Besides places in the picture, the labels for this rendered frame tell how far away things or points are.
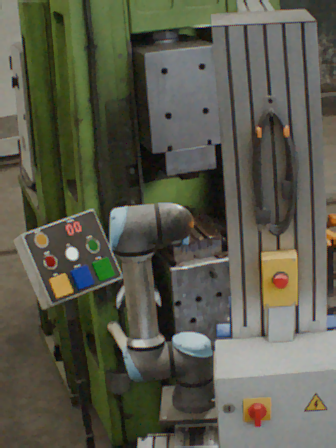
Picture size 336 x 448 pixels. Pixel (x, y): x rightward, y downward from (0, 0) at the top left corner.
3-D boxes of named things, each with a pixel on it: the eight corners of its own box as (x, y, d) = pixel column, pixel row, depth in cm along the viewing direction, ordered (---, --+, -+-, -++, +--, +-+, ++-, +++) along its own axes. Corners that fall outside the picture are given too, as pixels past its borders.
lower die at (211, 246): (222, 253, 376) (220, 233, 374) (174, 262, 371) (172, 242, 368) (189, 222, 415) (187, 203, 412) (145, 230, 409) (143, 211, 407)
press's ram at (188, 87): (246, 140, 365) (238, 43, 351) (152, 154, 355) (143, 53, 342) (210, 118, 403) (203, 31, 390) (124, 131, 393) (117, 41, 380)
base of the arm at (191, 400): (220, 411, 278) (218, 384, 274) (171, 414, 279) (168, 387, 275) (219, 388, 292) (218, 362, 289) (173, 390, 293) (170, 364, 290)
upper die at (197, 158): (216, 168, 365) (214, 144, 361) (167, 176, 359) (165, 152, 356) (182, 144, 403) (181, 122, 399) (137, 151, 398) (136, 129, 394)
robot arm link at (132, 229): (176, 384, 275) (159, 207, 263) (127, 389, 274) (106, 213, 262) (173, 370, 287) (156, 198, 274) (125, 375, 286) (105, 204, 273)
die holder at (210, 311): (263, 348, 389) (260, 251, 375) (178, 368, 380) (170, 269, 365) (219, 301, 440) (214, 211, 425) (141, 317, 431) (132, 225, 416)
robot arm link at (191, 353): (216, 381, 277) (214, 343, 272) (172, 386, 276) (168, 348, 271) (210, 363, 288) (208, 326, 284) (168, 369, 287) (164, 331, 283)
